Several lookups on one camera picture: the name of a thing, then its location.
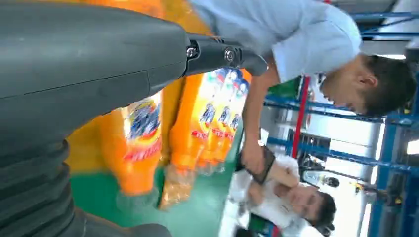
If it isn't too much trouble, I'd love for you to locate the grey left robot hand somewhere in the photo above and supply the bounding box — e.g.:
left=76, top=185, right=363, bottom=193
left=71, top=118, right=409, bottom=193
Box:
left=0, top=0, right=268, bottom=155

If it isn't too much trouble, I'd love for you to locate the orange drink bottle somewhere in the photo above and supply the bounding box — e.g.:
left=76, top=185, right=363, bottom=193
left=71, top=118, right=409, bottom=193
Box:
left=160, top=70, right=226, bottom=210
left=214, top=70, right=253, bottom=174
left=99, top=91, right=165, bottom=212
left=196, top=69, right=244, bottom=177

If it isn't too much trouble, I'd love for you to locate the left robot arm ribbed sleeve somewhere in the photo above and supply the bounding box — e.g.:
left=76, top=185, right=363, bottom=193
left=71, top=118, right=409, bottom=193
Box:
left=0, top=140, right=172, bottom=237

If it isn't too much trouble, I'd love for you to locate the green table mat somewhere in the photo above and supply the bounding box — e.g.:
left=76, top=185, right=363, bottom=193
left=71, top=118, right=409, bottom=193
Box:
left=70, top=125, right=245, bottom=237

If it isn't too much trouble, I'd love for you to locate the person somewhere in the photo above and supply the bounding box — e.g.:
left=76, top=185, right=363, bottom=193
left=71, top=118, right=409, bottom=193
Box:
left=188, top=0, right=418, bottom=176
left=228, top=154, right=338, bottom=237

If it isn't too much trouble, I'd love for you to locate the red post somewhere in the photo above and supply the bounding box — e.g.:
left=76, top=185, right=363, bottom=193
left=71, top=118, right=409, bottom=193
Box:
left=291, top=76, right=312, bottom=160

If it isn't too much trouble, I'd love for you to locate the blue metal rack frame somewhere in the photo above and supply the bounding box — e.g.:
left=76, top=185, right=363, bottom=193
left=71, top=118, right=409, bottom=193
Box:
left=263, top=11, right=419, bottom=237

